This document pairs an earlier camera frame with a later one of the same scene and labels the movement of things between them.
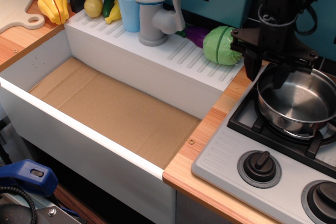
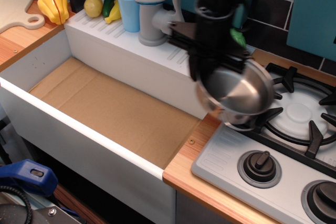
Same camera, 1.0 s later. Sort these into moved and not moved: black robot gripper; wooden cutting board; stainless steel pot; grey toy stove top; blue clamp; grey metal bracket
Moved: black robot gripper; stainless steel pot
Not moved: grey metal bracket; grey toy stove top; wooden cutting board; blue clamp
